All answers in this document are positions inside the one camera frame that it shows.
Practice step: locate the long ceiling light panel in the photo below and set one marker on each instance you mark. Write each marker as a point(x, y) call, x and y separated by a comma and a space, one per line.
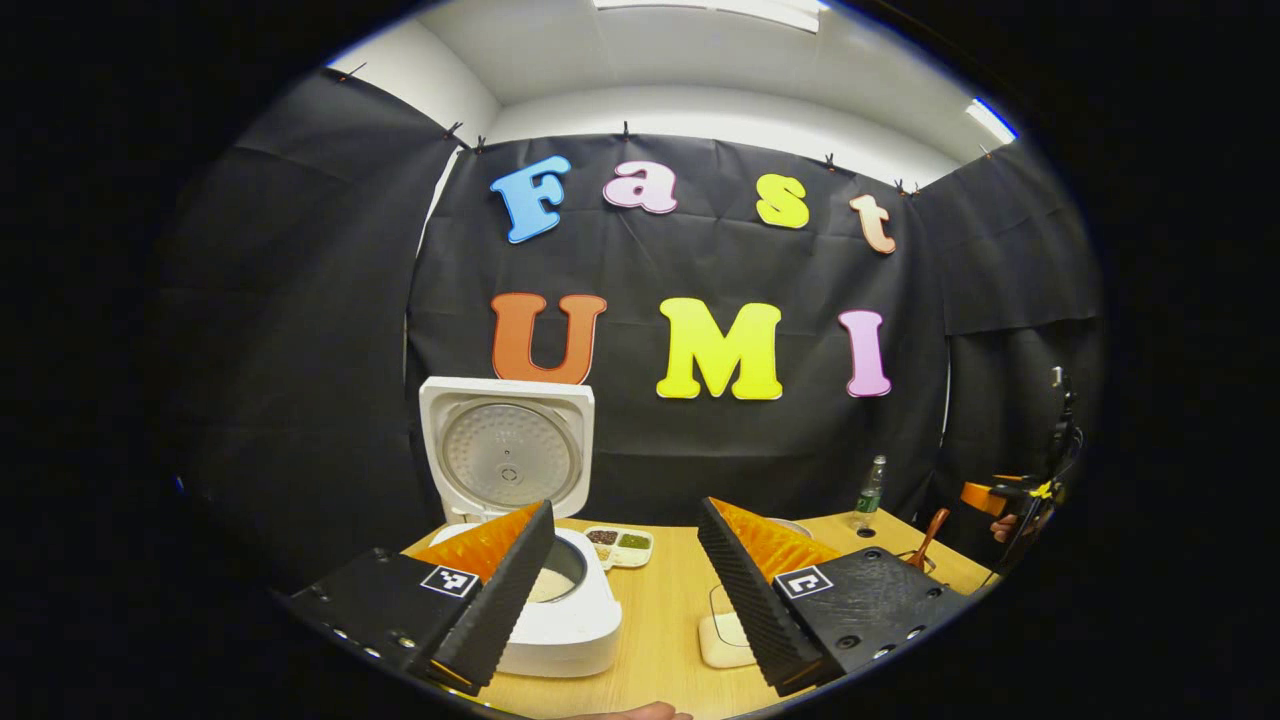
point(720, 10)

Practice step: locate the white rice cooker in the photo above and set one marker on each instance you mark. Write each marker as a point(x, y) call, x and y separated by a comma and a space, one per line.
point(505, 450)

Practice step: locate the green label water bottle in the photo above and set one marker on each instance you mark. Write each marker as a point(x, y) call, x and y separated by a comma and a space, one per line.
point(868, 500)

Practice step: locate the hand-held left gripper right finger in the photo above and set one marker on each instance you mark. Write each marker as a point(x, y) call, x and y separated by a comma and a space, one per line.
point(750, 600)

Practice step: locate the white round plate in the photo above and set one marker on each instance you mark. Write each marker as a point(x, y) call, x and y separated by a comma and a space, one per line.
point(795, 524)

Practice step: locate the small ceiling light panel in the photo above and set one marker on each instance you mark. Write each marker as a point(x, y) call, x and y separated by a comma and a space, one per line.
point(990, 120)

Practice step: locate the white divided grain dish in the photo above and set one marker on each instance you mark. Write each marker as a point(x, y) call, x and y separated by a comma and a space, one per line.
point(642, 556)

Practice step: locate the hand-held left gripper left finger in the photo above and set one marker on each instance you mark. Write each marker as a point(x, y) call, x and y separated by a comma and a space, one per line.
point(500, 600)

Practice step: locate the brown wooden spoon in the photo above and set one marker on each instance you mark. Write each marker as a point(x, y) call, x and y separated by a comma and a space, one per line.
point(935, 525)

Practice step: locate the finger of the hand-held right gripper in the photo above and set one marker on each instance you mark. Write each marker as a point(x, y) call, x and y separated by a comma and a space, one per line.
point(978, 497)

